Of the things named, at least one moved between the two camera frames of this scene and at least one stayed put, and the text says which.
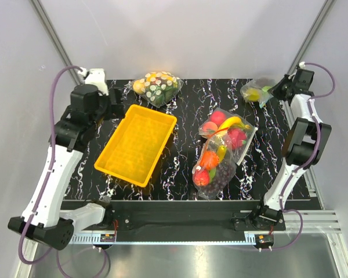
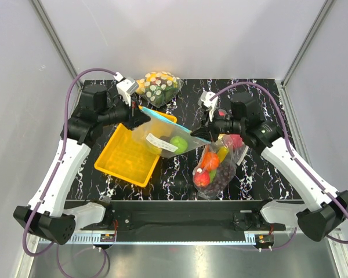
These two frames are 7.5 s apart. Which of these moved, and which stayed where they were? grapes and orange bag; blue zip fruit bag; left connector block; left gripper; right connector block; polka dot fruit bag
Moved: left gripper; blue zip fruit bag
Stayed: left connector block; grapes and orange bag; polka dot fruit bag; right connector block
